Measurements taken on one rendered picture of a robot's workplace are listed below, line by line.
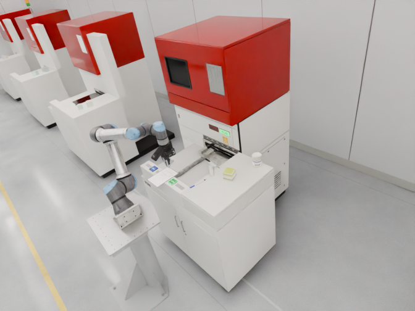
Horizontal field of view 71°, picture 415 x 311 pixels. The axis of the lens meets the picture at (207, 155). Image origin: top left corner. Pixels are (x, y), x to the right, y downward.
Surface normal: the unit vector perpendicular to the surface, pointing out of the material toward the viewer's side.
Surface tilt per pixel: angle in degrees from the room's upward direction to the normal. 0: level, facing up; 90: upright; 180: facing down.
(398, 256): 0
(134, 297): 0
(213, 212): 0
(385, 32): 90
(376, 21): 90
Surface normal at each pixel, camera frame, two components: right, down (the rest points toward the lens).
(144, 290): -0.15, -0.81
